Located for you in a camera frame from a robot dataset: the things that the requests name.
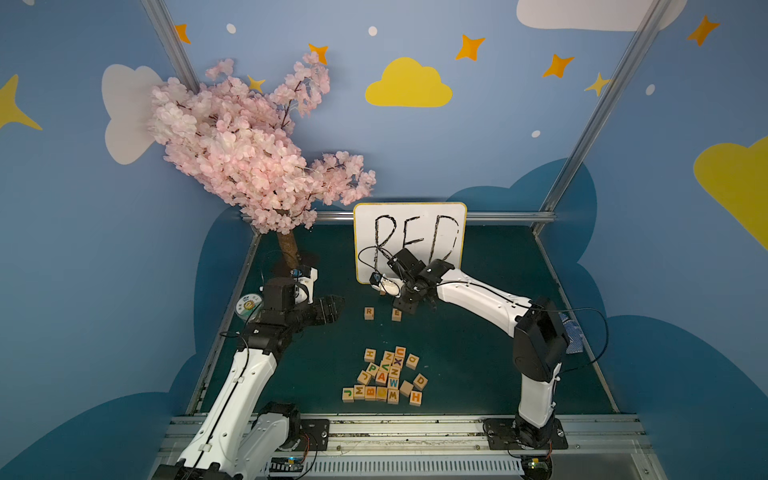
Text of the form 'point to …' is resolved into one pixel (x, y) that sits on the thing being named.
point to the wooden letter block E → (396, 315)
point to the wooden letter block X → (397, 361)
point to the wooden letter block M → (392, 396)
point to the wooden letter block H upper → (369, 355)
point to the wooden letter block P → (372, 369)
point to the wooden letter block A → (382, 377)
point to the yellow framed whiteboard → (436, 230)
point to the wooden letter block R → (369, 313)
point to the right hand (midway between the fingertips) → (404, 294)
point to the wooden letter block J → (348, 395)
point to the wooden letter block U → (400, 351)
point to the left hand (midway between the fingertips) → (334, 297)
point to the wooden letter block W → (393, 382)
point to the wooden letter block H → (415, 398)
